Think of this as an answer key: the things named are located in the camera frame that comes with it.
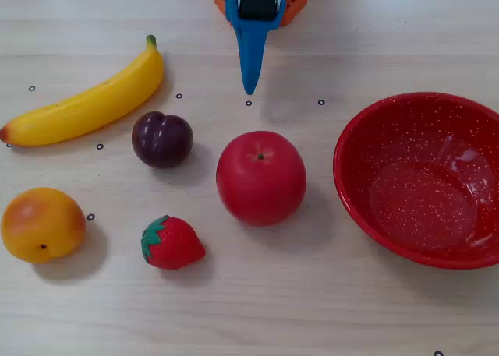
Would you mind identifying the red toy strawberry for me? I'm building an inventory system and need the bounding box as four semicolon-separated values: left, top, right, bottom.
140;214;207;271

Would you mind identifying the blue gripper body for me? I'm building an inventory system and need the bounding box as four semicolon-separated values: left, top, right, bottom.
224;0;285;30

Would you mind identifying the yellow toy banana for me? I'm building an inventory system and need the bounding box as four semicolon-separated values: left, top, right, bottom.
0;34;165;147

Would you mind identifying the red toy apple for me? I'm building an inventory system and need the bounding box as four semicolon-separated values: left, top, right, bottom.
215;130;307;227

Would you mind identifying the dark purple toy plum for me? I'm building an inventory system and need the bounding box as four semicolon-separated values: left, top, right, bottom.
131;111;194;170

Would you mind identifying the red speckled bowl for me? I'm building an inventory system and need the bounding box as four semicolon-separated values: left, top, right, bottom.
332;91;499;270

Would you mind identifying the orange yellow toy peach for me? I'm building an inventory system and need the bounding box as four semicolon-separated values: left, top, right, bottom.
0;187;87;264

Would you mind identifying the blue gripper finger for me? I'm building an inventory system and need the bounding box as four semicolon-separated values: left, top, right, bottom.
234;23;271;96

